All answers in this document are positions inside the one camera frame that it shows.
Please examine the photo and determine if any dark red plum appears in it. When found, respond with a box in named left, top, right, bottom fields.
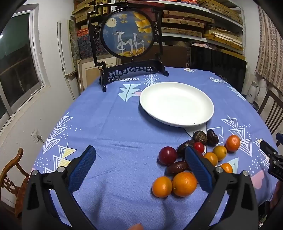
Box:
left=158, top=146, right=178, bottom=165

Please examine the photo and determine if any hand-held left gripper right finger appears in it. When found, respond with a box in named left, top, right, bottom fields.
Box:
left=185, top=146, right=259, bottom=230

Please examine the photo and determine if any slatted wooden chair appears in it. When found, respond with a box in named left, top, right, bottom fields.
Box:
left=258, top=88, right=283, bottom=134

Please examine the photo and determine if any white thermos jug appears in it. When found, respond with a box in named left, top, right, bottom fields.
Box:
left=246, top=81, right=259, bottom=104

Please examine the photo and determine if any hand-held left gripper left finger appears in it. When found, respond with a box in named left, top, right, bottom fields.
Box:
left=22, top=145, right=96, bottom=230

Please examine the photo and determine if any mandarin orange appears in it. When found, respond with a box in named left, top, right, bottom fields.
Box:
left=152, top=176, right=172, bottom=198
left=225, top=134, right=241, bottom=152

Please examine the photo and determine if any red cherry tomato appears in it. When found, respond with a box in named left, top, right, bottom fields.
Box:
left=193, top=142, right=205, bottom=153

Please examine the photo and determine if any large orange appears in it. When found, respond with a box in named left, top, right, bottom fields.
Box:
left=172, top=172, right=198, bottom=198

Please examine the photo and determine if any yellowish small orange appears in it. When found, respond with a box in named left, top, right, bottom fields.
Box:
left=213, top=145, right=228, bottom=161

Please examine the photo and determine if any white leaning board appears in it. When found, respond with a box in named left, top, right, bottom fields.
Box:
left=57, top=21, right=77, bottom=101

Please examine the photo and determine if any round deer screen ornament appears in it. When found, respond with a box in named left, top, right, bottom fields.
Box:
left=87, top=2, right=169, bottom=92

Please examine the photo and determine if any shelf of stacked boxes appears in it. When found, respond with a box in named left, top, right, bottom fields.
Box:
left=72, top=0, right=244, bottom=58

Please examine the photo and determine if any dark heart-shaped dried fruit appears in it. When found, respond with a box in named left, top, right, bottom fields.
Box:
left=206, top=129, right=219, bottom=146

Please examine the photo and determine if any carved wooden chair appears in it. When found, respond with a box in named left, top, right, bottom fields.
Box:
left=0, top=148, right=30, bottom=218

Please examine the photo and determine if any leaning picture frame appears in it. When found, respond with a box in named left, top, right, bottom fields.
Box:
left=76, top=57, right=120, bottom=93

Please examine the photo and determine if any checked beige curtain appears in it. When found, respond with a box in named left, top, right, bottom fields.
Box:
left=255, top=4, right=283, bottom=91

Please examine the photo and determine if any wall power outlet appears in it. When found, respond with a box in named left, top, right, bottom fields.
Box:
left=31, top=130, right=43, bottom=142

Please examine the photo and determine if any wrinkled brown walnut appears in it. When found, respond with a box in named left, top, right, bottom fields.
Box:
left=192, top=130, right=208, bottom=145

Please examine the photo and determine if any small orange kumquat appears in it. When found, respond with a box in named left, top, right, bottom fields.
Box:
left=203, top=152, right=218, bottom=167
left=219, top=163, right=233, bottom=174

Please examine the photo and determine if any brown cardboard box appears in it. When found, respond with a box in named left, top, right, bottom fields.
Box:
left=162, top=45, right=190, bottom=68

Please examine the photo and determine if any dark brown date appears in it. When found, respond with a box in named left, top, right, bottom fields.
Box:
left=176, top=140, right=195, bottom=158
left=166, top=161, right=191, bottom=176

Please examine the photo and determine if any black chair back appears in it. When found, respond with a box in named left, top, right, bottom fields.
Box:
left=190, top=45, right=247, bottom=94

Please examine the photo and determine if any white shelving unit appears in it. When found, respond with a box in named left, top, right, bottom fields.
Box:
left=161, top=0, right=246, bottom=56

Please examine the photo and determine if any white framed window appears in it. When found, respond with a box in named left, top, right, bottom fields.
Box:
left=0, top=10, right=50, bottom=133

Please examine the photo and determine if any blue patterned tablecloth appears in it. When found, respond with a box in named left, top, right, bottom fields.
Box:
left=33, top=66, right=279, bottom=230

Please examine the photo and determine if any white round plate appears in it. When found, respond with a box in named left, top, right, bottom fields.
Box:
left=139, top=82, right=215, bottom=127

